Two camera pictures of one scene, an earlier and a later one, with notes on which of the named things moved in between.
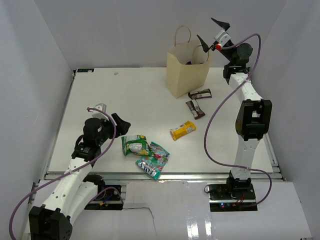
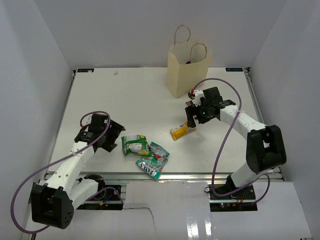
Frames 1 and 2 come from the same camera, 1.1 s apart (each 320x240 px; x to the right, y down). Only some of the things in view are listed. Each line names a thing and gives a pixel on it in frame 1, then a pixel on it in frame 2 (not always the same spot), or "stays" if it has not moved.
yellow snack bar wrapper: [185, 128] stays
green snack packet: [137, 144] stays
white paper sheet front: [181, 211] stays
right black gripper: [224, 25] → [190, 111]
